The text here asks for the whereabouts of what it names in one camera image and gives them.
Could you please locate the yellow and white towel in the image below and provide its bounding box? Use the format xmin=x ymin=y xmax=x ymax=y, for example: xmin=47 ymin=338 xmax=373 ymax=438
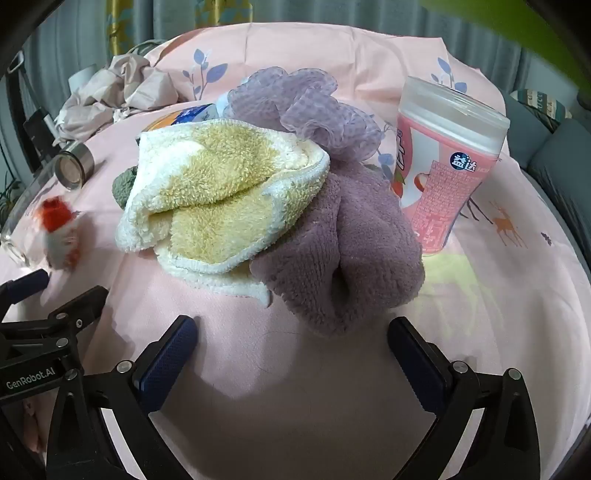
xmin=115 ymin=117 xmax=331 ymax=308

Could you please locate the grey-green cloth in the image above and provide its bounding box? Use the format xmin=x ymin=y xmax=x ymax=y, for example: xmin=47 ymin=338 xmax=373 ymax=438
xmin=112 ymin=167 xmax=139 ymax=208

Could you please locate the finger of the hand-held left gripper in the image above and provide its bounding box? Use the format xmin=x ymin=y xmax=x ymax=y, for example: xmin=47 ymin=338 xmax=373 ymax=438
xmin=0 ymin=269 xmax=51 ymax=303
xmin=0 ymin=285 xmax=110 ymax=357

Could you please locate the glass jar with metal lid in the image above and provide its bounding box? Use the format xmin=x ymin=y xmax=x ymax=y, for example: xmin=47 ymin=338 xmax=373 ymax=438
xmin=0 ymin=141 xmax=95 ymax=268

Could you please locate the purple mesh bath sponge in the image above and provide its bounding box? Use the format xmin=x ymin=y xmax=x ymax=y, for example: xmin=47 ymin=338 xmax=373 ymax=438
xmin=226 ymin=67 xmax=384 ymax=162

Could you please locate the crumpled pale pink cloth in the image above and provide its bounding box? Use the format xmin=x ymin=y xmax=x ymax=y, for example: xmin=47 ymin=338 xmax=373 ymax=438
xmin=55 ymin=54 xmax=181 ymax=144

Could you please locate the grey sofa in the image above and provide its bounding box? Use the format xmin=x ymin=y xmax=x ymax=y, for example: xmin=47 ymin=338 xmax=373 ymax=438
xmin=501 ymin=88 xmax=591 ymax=241

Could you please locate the yellow patterned curtain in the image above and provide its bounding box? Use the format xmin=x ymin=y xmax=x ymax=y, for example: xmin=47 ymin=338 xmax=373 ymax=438
xmin=104 ymin=0 xmax=259 ymax=35

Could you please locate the black frame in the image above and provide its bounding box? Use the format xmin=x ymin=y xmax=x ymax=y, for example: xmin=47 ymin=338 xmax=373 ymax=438
xmin=7 ymin=65 xmax=56 ymax=148

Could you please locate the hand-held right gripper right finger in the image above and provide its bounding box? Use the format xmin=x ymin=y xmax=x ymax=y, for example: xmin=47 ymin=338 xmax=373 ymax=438
xmin=387 ymin=316 xmax=541 ymax=480

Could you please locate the pink plastic gum bottle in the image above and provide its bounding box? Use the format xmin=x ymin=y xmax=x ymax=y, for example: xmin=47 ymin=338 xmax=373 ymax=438
xmin=392 ymin=75 xmax=512 ymax=254

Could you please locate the patterned pillow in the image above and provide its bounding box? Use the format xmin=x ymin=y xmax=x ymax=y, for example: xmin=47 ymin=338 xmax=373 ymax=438
xmin=517 ymin=88 xmax=573 ymax=123

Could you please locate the purple fleece towel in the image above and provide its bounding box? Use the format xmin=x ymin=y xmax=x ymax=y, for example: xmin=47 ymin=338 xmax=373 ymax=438
xmin=249 ymin=164 xmax=426 ymax=337

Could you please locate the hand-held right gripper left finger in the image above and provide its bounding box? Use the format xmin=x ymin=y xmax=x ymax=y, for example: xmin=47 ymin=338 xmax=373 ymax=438
xmin=44 ymin=315 xmax=199 ymax=480

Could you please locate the blue and orange packet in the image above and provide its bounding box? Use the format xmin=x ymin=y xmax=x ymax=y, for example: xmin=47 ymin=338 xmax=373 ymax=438
xmin=141 ymin=104 xmax=227 ymax=134

